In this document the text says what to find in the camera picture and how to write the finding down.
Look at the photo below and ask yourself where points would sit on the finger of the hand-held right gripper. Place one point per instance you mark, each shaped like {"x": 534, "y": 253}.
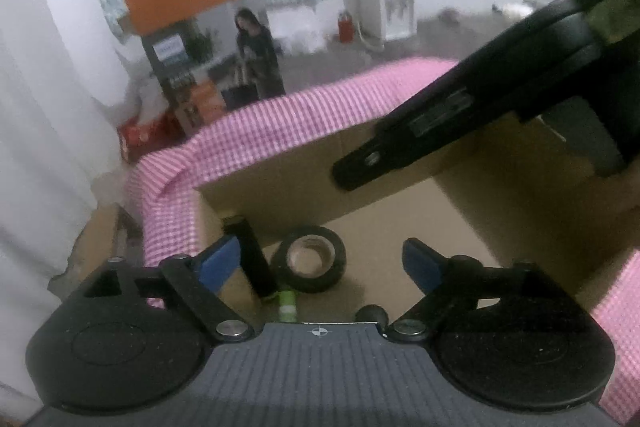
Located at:
{"x": 425, "y": 122}

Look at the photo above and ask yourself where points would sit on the small black oval case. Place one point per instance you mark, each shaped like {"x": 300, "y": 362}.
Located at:
{"x": 371, "y": 313}

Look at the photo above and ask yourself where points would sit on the dark printed carton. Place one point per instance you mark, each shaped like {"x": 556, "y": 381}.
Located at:
{"x": 260, "y": 52}

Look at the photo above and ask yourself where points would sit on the red packet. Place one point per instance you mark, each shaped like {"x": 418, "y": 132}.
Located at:
{"x": 150, "y": 134}

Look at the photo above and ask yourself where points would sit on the small red canister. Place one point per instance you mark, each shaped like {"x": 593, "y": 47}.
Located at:
{"x": 345, "y": 28}

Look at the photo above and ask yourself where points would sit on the white plastic bag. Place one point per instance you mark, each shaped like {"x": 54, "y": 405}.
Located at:
{"x": 142, "y": 92}

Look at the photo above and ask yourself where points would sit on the brown cardboard box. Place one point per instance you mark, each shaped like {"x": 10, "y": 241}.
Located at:
{"x": 400, "y": 227}

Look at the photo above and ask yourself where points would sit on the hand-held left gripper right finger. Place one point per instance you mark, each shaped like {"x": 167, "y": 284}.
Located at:
{"x": 420, "y": 264}

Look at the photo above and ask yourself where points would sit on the black tape roll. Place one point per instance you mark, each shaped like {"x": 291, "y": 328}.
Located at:
{"x": 300, "y": 284}

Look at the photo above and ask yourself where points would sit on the pink checkered tablecloth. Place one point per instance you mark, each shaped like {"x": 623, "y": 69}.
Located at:
{"x": 300, "y": 112}

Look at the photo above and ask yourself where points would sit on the small cardboard box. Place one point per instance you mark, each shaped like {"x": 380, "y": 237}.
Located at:
{"x": 100, "y": 237}

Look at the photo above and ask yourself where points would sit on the white curtain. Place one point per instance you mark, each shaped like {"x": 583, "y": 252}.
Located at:
{"x": 40, "y": 107}

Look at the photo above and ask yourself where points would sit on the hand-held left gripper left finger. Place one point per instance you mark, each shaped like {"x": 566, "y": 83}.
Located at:
{"x": 220, "y": 262}

